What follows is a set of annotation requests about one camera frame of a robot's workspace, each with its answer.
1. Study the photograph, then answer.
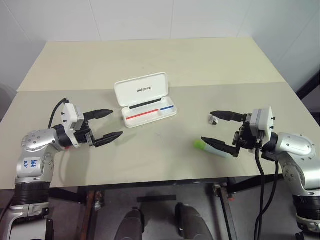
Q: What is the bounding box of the black pen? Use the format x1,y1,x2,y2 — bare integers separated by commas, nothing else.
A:
129,97,162,110

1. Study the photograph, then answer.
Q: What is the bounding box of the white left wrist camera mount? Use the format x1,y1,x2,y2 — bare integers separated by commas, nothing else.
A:
60,102,85,136

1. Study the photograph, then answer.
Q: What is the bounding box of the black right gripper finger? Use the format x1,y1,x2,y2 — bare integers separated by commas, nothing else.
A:
200,136,242,159
210,110,248,124

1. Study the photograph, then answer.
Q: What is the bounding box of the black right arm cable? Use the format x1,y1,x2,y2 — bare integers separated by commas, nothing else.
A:
253,146,281,240

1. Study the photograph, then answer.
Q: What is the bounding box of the table clamp with orange handle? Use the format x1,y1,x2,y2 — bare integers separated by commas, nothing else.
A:
211,182,240,240

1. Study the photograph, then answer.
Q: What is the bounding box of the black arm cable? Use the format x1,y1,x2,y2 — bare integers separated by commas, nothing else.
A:
253,146,281,240
48,97,70,130

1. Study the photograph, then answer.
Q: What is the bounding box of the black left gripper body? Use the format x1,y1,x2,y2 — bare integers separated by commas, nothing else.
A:
72,117,98,149

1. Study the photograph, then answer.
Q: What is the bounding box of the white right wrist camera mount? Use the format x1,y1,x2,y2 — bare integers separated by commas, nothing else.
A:
250,106,276,139

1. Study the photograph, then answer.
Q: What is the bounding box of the green teal marker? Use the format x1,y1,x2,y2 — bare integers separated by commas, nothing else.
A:
193,139,230,160

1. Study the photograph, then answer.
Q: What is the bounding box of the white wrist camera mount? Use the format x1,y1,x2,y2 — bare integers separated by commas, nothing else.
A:
250,106,276,139
60,102,85,136

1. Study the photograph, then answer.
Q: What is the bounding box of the black metal frame bar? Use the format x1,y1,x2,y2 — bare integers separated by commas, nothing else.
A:
295,71,320,101

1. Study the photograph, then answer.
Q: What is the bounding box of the dark rounded shape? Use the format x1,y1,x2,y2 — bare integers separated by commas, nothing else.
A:
116,206,147,240
174,201,213,240

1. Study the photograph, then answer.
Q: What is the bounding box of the white open pencil case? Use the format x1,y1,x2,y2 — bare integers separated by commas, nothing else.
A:
114,71,179,129

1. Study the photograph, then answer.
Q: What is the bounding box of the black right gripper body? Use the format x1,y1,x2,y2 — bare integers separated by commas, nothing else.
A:
232,113,264,151

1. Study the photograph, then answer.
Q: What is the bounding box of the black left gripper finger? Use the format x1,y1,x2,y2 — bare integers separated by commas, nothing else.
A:
92,131,124,149
83,108,114,126

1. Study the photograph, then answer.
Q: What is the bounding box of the red pen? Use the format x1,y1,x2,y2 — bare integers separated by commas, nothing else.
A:
125,108,160,121

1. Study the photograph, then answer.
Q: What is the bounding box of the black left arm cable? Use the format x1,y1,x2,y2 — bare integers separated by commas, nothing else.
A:
48,97,70,130

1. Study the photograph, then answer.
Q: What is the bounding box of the white handwritten label sticker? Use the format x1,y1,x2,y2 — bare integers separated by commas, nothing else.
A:
20,156,42,176

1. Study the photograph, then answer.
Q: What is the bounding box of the black table frame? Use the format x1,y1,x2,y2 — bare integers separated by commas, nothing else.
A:
48,173,286,205

